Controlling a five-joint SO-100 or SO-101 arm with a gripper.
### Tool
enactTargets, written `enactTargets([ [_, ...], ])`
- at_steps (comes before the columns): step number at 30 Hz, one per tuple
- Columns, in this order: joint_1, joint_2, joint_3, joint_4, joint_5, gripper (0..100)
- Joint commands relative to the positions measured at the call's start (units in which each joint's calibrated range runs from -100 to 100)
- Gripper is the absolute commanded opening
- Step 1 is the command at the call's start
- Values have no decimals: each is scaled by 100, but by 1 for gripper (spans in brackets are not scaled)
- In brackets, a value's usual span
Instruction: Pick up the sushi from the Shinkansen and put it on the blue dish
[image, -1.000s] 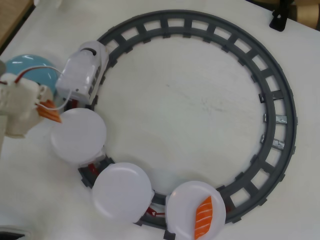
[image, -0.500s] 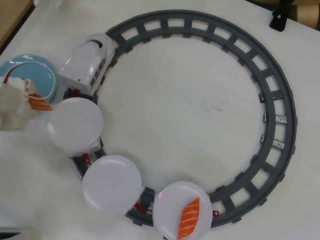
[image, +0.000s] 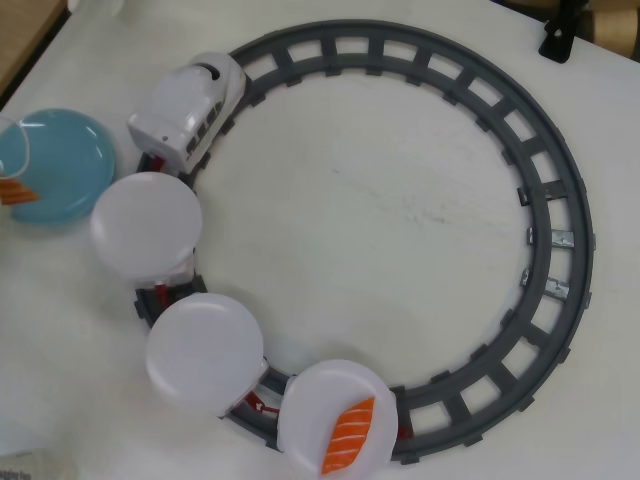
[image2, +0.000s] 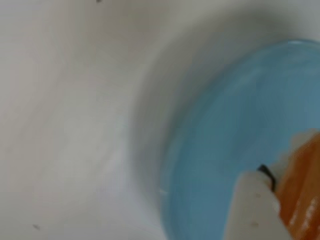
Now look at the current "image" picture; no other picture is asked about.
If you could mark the white Shinkansen toy locomotive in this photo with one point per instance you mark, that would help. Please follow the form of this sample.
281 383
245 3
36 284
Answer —
185 110

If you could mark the black stand foot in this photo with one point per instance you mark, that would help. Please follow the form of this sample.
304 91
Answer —
555 45

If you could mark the orange striped toy sushi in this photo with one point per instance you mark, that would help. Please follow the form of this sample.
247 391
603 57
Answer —
17 194

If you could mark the orange salmon toy sushi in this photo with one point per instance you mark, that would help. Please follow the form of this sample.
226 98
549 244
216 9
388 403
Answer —
347 435

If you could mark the blue round dish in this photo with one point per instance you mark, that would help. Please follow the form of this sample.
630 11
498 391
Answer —
70 165

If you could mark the brown wooden furniture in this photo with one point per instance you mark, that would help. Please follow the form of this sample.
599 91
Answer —
25 35

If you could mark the silver tape piece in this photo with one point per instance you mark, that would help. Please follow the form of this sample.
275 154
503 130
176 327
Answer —
563 239
558 288

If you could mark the grey circular toy rail track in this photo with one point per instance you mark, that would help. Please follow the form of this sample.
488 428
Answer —
350 28

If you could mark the brown cardboard box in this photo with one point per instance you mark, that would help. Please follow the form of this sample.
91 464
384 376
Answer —
615 25

